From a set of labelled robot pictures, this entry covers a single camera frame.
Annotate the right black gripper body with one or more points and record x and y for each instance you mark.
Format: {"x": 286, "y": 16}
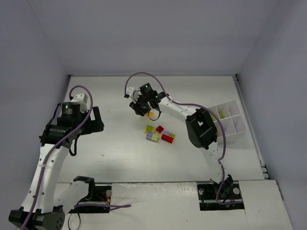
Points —
{"x": 140, "y": 108}

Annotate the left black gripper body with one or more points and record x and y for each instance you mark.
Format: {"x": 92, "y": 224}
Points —
{"x": 96, "y": 120}

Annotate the yellow long lego brick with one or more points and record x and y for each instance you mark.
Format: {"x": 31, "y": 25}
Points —
{"x": 150, "y": 115}

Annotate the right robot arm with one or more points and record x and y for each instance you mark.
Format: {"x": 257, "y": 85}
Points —
{"x": 201, "y": 129}

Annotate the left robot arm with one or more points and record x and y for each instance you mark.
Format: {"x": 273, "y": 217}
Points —
{"x": 41, "y": 210}

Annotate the green square lego brick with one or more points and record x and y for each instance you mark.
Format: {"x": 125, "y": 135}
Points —
{"x": 150, "y": 127}

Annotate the tan lego brick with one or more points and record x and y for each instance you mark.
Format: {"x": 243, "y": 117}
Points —
{"x": 149, "y": 131}

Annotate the red square lego brick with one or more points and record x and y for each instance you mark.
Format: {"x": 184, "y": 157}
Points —
{"x": 159, "y": 129}

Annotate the pale green square lego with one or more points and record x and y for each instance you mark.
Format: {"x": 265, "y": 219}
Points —
{"x": 155, "y": 137}

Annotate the red long lego brick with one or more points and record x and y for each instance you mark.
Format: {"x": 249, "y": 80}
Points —
{"x": 167, "y": 138}

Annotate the white divided container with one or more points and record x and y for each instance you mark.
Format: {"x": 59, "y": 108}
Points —
{"x": 233, "y": 122}

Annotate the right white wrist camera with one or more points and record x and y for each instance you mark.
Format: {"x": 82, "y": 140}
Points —
{"x": 132, "y": 93}

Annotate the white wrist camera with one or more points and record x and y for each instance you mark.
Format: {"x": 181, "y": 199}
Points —
{"x": 132, "y": 93}
{"x": 82, "y": 99}

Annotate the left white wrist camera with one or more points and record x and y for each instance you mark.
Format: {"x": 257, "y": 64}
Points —
{"x": 82, "y": 99}

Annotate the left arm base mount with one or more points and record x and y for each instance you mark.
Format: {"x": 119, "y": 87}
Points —
{"x": 98, "y": 200}

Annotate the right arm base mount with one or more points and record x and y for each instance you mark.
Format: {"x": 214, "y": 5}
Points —
{"x": 230, "y": 197}

